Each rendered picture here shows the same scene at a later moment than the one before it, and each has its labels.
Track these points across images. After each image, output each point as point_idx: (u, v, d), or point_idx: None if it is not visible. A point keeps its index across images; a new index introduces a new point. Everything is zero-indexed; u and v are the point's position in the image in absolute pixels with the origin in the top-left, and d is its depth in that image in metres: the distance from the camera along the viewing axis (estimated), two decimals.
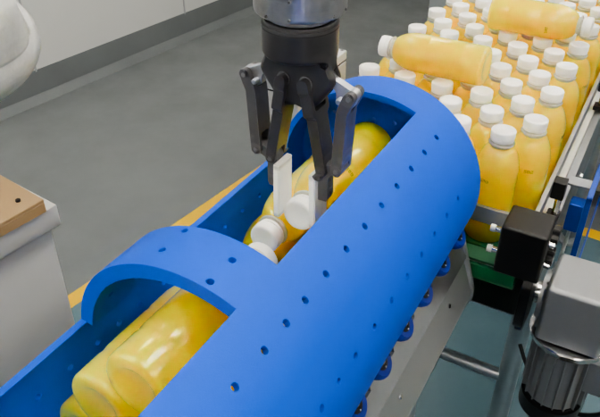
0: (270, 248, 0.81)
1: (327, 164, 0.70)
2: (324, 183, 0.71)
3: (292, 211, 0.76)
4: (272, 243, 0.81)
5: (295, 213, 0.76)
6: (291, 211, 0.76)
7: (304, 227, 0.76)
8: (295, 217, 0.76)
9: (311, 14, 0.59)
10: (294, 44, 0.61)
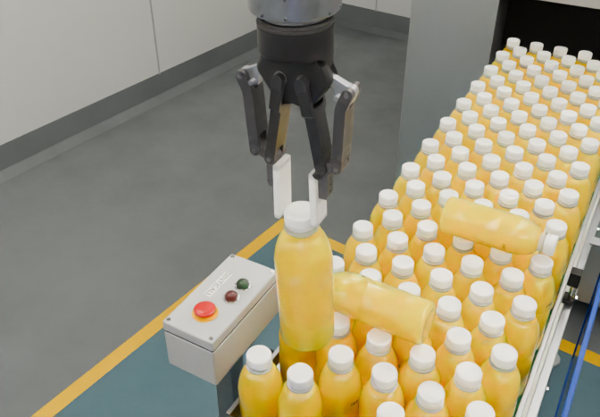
0: None
1: (326, 162, 0.70)
2: (324, 181, 0.71)
3: (295, 207, 0.77)
4: None
5: (298, 209, 0.76)
6: (295, 207, 0.77)
7: (302, 218, 0.75)
8: (295, 212, 0.76)
9: (307, 12, 0.59)
10: (291, 42, 0.61)
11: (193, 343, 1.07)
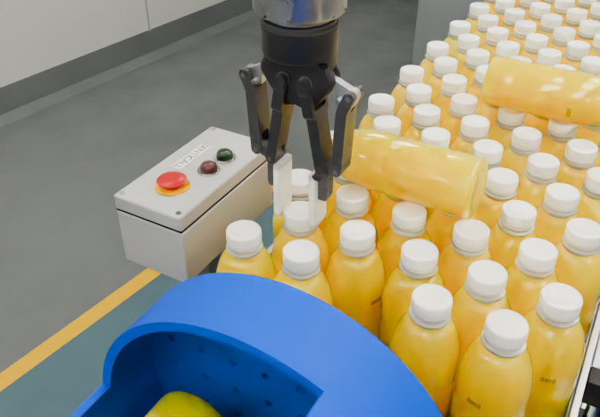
0: None
1: (327, 164, 0.70)
2: (324, 183, 0.71)
3: (295, 206, 0.77)
4: None
5: (298, 208, 0.76)
6: (295, 206, 0.77)
7: (301, 217, 0.75)
8: (295, 211, 0.76)
9: (310, 14, 0.59)
10: (293, 44, 0.61)
11: (154, 223, 0.78)
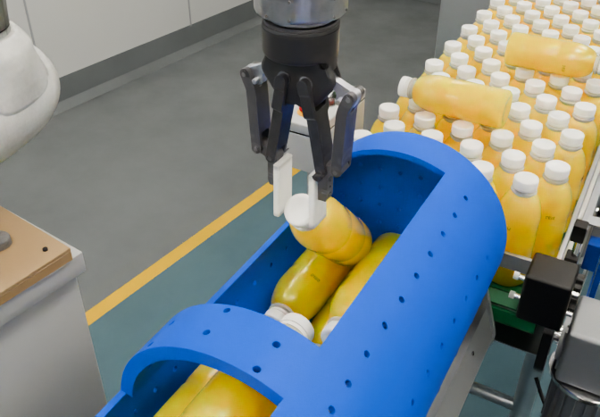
0: (304, 220, 0.75)
1: (327, 164, 0.70)
2: (324, 183, 0.71)
3: (391, 122, 1.22)
4: (308, 213, 0.75)
5: (393, 123, 1.21)
6: (390, 122, 1.22)
7: (395, 128, 1.20)
8: (391, 124, 1.21)
9: (311, 14, 0.59)
10: (294, 44, 0.61)
11: (300, 134, 1.23)
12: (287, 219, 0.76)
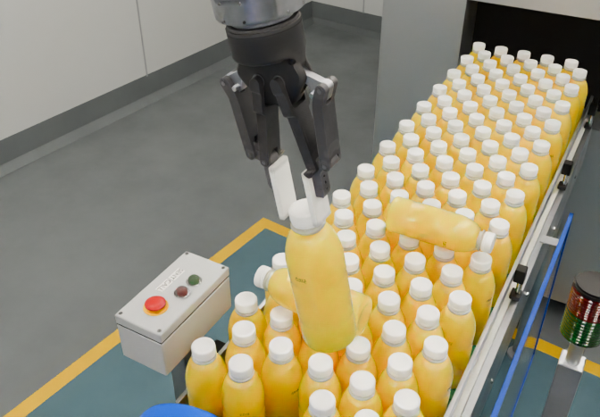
0: (307, 213, 0.75)
1: (317, 160, 0.70)
2: (318, 179, 0.71)
3: (241, 325, 1.11)
4: None
5: (242, 327, 1.11)
6: (240, 325, 1.11)
7: (243, 335, 1.09)
8: (240, 329, 1.10)
9: (263, 12, 0.60)
10: (254, 44, 0.62)
11: (143, 336, 1.12)
12: (291, 212, 0.75)
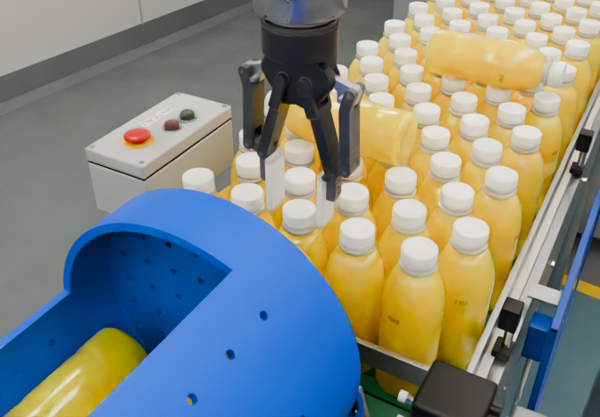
0: (303, 214, 0.75)
1: (336, 164, 0.70)
2: (333, 184, 0.71)
3: (247, 156, 0.86)
4: (308, 212, 0.76)
5: (249, 158, 0.86)
6: (246, 156, 0.86)
7: (250, 165, 0.84)
8: (246, 160, 0.85)
9: (310, 14, 0.59)
10: (293, 44, 0.61)
11: (120, 172, 0.87)
12: (286, 212, 0.76)
